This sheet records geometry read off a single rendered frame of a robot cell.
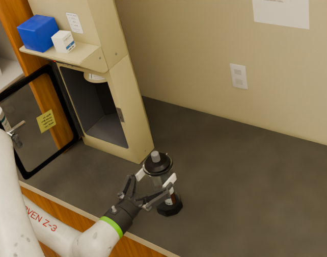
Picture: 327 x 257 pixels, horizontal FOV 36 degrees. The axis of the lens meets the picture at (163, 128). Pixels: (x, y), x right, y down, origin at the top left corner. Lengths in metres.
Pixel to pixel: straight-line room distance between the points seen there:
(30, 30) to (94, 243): 0.77
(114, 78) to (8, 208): 0.68
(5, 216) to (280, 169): 1.05
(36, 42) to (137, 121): 0.50
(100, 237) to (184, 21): 0.96
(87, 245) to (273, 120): 0.97
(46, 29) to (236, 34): 0.71
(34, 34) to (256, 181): 0.96
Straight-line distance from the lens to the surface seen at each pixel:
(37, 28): 1.83
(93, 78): 1.96
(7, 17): 1.98
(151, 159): 1.74
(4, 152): 1.50
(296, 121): 2.09
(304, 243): 1.74
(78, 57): 1.76
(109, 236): 1.60
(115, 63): 1.85
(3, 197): 1.43
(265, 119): 2.16
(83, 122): 2.21
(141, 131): 2.06
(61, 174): 2.20
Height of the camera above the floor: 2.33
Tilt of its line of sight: 38 degrees down
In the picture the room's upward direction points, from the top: 15 degrees counter-clockwise
